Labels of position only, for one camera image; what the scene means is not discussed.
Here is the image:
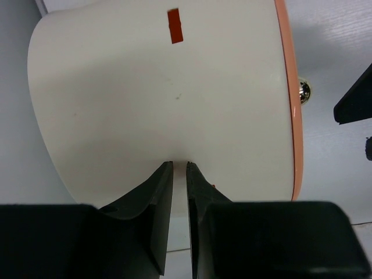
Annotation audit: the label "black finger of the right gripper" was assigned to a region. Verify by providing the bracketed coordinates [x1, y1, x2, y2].
[334, 65, 372, 124]

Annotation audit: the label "orange drawer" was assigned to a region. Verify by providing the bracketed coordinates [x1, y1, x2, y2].
[275, 0, 303, 201]

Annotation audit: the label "brass drawer knob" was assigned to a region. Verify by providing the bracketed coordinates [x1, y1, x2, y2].
[298, 77, 312, 105]

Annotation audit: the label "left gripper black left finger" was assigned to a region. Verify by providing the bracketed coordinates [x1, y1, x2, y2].
[99, 162, 173, 276]

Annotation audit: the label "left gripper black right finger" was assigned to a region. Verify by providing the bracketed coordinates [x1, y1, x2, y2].
[186, 162, 231, 278]

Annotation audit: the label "cream cabinet with legs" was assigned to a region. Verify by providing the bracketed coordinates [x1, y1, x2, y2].
[27, 1, 296, 205]

